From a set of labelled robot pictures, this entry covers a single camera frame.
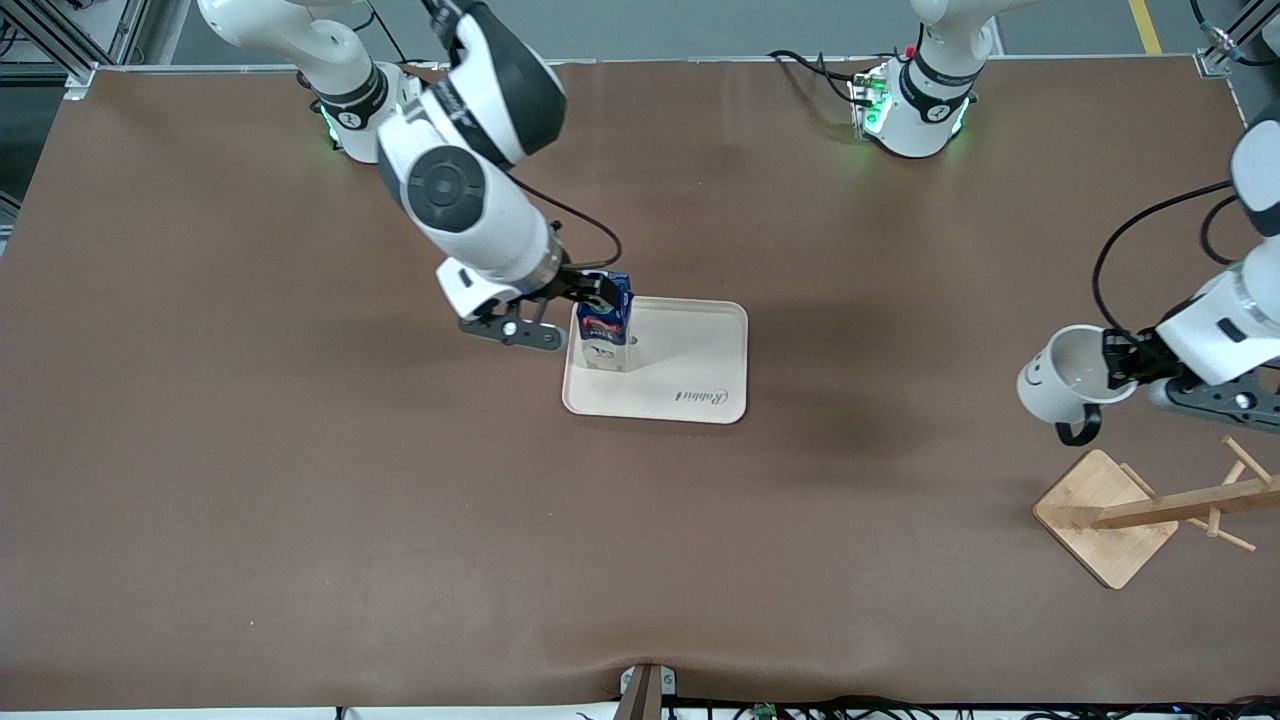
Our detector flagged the blue milk carton green cap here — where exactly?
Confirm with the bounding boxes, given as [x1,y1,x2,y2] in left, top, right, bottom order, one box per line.
[575,272,635,373]

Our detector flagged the white smiley mug black handle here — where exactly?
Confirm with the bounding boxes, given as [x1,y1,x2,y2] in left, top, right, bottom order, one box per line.
[1017,325,1142,447]

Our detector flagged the wooden cup rack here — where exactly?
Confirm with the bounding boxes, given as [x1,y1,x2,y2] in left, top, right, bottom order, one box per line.
[1032,435,1280,591]

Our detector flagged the cream plastic tray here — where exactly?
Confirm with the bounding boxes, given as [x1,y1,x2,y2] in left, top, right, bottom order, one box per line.
[561,295,749,425]

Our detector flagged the brown table cover mat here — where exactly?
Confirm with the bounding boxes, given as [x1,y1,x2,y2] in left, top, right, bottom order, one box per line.
[0,55,1280,713]

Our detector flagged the black right arm base cable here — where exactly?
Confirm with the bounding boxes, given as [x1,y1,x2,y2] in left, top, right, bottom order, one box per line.
[350,0,446,73]

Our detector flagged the black left arm base cables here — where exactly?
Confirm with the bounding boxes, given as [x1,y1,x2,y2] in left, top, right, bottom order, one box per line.
[767,48,883,107]

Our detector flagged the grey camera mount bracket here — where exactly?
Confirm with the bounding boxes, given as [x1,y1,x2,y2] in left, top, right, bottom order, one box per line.
[618,663,678,720]

